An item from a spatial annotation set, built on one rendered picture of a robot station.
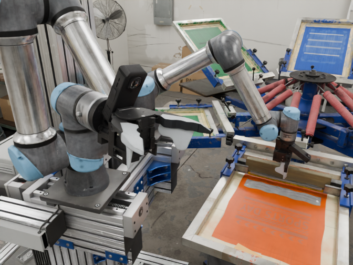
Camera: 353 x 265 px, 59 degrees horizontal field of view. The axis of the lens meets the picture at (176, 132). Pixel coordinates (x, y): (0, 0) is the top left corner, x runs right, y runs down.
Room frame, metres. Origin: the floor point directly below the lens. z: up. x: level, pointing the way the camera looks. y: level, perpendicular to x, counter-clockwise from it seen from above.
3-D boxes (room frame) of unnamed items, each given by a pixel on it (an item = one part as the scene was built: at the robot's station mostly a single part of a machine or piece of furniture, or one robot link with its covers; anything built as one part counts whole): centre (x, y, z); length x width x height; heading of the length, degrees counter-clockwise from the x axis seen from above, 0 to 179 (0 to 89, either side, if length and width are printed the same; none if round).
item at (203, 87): (2.65, -0.55, 0.91); 1.34 x 0.40 x 0.08; 34
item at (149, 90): (1.38, 0.16, 1.42); 0.13 x 0.12 x 0.14; 166
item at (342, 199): (1.24, -0.81, 0.97); 0.30 x 0.05 x 0.07; 154
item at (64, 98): (0.63, 0.21, 1.65); 0.11 x 0.08 x 0.09; 47
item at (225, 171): (1.49, -0.31, 0.97); 0.30 x 0.05 x 0.07; 154
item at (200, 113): (2.04, -0.02, 1.05); 1.08 x 0.61 x 0.23; 94
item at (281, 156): (1.35, -0.53, 1.15); 0.09 x 0.08 x 0.12; 64
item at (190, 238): (1.15, -0.46, 0.97); 0.79 x 0.58 x 0.04; 154
